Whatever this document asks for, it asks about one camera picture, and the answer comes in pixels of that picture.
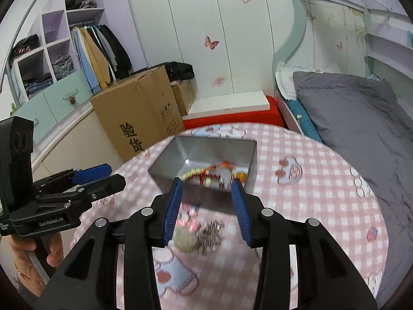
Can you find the grey metal rail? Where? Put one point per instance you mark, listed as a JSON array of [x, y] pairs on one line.
[[14, 35]]

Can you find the red butterfly wall sticker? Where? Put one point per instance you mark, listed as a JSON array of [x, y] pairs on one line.
[[211, 42]]

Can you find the black folded garment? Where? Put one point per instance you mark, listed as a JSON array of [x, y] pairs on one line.
[[180, 71]]

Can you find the blue folded clothes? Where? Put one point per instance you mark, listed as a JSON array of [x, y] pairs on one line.
[[38, 84]]

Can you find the small cardboard box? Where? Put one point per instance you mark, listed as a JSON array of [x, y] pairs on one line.
[[184, 98]]

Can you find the patterned folded clothes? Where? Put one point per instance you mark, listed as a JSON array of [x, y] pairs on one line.
[[63, 65]]

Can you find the colourful bead jewelry heap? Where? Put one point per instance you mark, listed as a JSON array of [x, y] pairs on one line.
[[216, 172]]

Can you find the person's left forearm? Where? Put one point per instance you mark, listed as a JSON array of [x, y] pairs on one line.
[[27, 268]]

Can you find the white bed shelf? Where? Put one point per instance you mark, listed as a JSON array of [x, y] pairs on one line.
[[380, 9]]

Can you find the faint pink butterfly sticker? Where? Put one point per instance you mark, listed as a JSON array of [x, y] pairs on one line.
[[219, 81]]

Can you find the row of hanging clothes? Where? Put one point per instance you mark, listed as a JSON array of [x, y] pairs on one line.
[[96, 55]]

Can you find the dark folded clothes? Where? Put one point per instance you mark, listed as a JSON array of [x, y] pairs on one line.
[[80, 5]]

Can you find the black striped folded clothes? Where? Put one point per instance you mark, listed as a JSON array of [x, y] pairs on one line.
[[25, 46]]

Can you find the grey metal tin box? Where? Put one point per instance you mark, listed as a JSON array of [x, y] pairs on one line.
[[206, 148]]

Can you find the beige cabinet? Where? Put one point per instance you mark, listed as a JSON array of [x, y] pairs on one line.
[[74, 142]]

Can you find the person's left hand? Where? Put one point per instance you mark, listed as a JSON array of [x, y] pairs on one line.
[[55, 252]]

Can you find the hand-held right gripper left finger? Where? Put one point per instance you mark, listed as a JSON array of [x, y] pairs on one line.
[[171, 206]]

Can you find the lilac open wardrobe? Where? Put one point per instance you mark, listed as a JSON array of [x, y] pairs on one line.
[[113, 6]]

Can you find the small orange butterfly sticker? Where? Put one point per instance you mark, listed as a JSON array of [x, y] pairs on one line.
[[339, 45]]

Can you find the large cardboard box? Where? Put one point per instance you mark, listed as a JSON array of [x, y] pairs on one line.
[[138, 113]]

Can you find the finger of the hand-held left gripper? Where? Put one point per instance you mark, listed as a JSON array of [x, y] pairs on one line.
[[106, 185], [93, 171]]

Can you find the teal blanket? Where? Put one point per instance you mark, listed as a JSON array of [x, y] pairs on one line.
[[305, 121]]

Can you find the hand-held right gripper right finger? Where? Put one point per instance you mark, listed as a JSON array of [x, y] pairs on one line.
[[240, 206]]

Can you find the white pillow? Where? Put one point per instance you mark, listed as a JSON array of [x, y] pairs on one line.
[[285, 80]]

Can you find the grey pillow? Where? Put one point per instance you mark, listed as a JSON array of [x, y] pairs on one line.
[[361, 129]]

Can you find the mint green drawer unit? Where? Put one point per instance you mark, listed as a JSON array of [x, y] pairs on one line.
[[61, 97]]

